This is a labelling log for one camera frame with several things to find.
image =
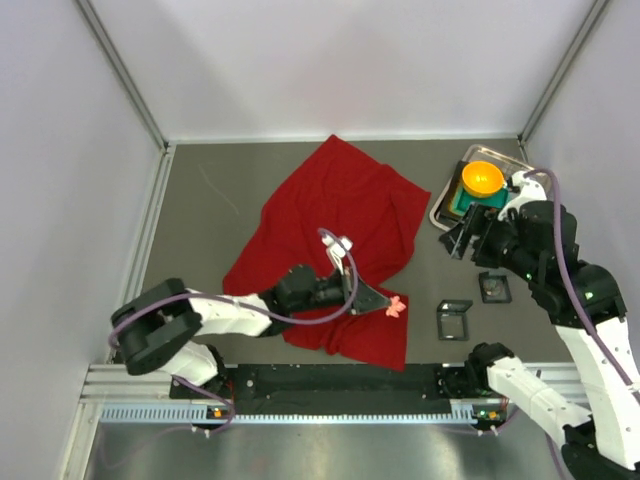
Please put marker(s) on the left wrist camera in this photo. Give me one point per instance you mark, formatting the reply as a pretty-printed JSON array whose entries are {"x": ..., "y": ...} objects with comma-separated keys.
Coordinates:
[{"x": 336, "y": 250}]

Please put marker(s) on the small black open box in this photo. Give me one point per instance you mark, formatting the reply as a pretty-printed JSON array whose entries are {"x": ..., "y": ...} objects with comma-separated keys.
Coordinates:
[{"x": 452, "y": 320}]

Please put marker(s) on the red garment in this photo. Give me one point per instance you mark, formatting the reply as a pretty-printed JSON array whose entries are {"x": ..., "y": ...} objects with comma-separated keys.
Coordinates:
[{"x": 344, "y": 190}]

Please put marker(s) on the silver metal tray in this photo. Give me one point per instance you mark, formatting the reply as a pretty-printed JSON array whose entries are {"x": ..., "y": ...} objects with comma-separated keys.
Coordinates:
[{"x": 445, "y": 212}]

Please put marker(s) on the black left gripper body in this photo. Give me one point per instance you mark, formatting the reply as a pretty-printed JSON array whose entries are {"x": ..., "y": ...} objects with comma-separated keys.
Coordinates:
[{"x": 347, "y": 291}]

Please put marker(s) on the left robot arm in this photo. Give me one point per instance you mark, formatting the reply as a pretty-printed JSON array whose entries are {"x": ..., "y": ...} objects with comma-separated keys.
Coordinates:
[{"x": 156, "y": 331}]

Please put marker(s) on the pink leaf brooch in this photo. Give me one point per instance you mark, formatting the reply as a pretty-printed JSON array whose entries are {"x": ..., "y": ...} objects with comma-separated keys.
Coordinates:
[{"x": 396, "y": 307}]

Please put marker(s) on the black and teal square plate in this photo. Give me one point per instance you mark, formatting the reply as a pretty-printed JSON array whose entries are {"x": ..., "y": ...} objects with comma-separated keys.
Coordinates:
[{"x": 462, "y": 200}]

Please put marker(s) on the aluminium frame rail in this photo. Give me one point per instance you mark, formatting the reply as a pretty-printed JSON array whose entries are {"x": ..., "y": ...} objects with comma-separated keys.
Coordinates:
[{"x": 112, "y": 382}]

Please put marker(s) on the orange bowl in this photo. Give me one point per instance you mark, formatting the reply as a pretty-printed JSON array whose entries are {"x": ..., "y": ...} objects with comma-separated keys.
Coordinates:
[{"x": 482, "y": 179}]

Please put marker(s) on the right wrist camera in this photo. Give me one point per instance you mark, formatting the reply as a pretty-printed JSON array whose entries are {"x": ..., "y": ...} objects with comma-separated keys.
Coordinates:
[{"x": 524, "y": 188}]

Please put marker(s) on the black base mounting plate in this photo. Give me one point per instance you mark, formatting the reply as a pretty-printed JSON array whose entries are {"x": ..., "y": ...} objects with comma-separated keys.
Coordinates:
[{"x": 432, "y": 380}]

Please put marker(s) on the grey slotted cable duct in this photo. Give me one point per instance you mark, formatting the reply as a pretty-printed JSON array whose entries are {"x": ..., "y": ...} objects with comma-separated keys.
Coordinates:
[{"x": 140, "y": 413}]

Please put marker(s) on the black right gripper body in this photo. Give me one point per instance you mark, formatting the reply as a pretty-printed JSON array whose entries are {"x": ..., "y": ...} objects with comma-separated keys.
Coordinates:
[{"x": 473, "y": 235}]

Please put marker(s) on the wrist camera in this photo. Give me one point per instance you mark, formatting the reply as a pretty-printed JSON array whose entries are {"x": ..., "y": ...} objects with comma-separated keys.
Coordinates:
[
  {"x": 336, "y": 250},
  {"x": 524, "y": 188}
]

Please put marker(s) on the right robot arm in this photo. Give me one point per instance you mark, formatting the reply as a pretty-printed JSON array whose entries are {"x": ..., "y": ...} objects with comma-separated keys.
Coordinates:
[{"x": 536, "y": 242}]

